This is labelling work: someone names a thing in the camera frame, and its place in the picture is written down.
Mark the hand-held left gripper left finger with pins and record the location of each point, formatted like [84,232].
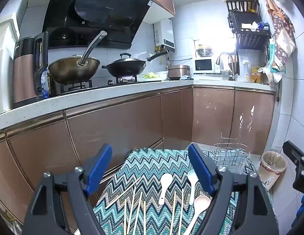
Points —
[100,169]

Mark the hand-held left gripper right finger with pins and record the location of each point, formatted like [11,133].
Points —
[201,169]

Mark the white ceramic spoon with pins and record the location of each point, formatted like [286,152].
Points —
[192,176]
[166,179]

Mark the set of wooden chopsticks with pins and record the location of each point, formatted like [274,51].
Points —
[144,217]

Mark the person's right hand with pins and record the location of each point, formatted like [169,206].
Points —
[302,213]

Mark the trash bin with bag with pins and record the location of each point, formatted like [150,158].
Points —
[270,173]

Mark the cream ceramic spoon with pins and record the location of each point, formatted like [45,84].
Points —
[202,202]

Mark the chevron knit table cloth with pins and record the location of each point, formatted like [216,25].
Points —
[152,166]

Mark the gas stove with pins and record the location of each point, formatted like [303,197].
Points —
[76,87]

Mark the white plastic bag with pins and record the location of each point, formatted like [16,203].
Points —
[272,76]

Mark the yellow box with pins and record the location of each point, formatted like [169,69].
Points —
[256,76]

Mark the rice cooker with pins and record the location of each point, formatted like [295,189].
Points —
[178,72]

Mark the white spray bottle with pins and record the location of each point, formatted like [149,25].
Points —
[247,73]

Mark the plastic bottle with blue label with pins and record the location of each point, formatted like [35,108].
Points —
[44,84]

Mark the plate of vegetables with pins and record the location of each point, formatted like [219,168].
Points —
[154,76]

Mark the white microwave oven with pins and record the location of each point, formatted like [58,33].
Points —
[203,64]

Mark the black wok with lid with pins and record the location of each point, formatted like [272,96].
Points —
[127,66]

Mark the steel kitchen faucet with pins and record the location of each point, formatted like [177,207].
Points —
[231,61]

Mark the steel bowls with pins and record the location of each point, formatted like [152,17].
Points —
[204,52]

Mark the copper black kettle appliance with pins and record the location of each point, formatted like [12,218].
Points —
[24,78]

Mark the patterned apron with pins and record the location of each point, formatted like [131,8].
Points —
[281,36]

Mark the blue cloth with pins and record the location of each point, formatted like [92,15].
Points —
[262,25]

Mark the white water heater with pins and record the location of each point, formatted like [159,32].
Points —
[164,34]

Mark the white kitchen appliance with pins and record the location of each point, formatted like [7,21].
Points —
[2,66]

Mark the black range hood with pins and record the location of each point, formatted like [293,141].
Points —
[100,9]

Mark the black wall dish rack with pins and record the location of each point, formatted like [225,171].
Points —
[250,39]

